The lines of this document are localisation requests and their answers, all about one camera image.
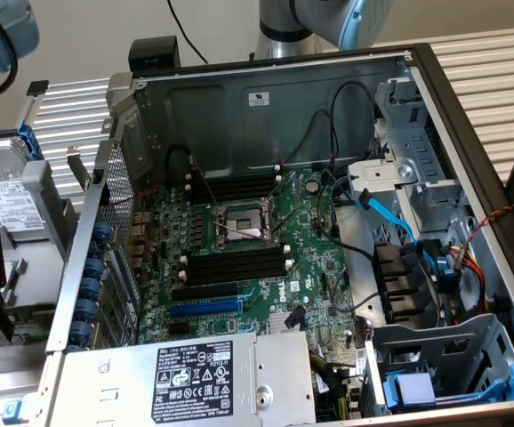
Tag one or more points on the long black expansion slot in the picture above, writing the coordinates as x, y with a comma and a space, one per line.
203, 292

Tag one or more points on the hard disk white label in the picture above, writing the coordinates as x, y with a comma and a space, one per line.
12, 204

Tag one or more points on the blue disk caddy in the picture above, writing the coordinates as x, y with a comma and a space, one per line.
412, 389

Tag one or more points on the small metal USB port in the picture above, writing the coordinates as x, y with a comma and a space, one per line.
141, 248
141, 262

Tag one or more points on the black box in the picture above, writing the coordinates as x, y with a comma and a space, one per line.
155, 51

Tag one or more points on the thin silver locking lever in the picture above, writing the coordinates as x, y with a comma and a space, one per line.
239, 230
206, 184

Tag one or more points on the blue expansion slot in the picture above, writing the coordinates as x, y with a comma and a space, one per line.
203, 308

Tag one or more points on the grey parts rack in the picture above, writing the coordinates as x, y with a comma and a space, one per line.
48, 276

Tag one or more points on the silver disk bay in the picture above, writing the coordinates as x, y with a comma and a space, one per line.
421, 147

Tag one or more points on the small blue latch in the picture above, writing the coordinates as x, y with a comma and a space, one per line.
13, 412

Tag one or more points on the black RAM slot white latches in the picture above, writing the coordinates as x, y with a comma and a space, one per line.
235, 263
235, 280
235, 190
235, 177

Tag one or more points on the silver coin battery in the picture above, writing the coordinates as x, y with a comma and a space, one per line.
313, 186

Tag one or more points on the grey disk bay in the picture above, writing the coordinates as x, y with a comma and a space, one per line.
484, 338

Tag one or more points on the black plastic block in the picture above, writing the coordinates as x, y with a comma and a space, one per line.
399, 276

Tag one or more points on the green motherboard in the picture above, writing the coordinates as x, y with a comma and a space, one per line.
301, 249

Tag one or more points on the small black clamp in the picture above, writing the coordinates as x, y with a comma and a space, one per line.
37, 87

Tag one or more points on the large metal port block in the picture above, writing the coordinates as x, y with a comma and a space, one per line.
142, 219
142, 232

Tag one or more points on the silver finned heatsink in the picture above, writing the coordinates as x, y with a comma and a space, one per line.
277, 324

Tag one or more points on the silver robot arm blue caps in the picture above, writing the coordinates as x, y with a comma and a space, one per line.
319, 13

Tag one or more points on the grey metal bracket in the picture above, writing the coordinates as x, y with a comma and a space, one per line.
79, 171

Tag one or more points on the silver power supply with label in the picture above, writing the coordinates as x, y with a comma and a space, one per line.
106, 387

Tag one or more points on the open grey PC case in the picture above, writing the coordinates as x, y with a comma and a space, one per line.
203, 129

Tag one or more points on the CPU socket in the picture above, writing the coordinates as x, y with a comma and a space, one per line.
243, 224

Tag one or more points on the short black expansion slot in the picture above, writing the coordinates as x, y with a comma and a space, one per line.
179, 328

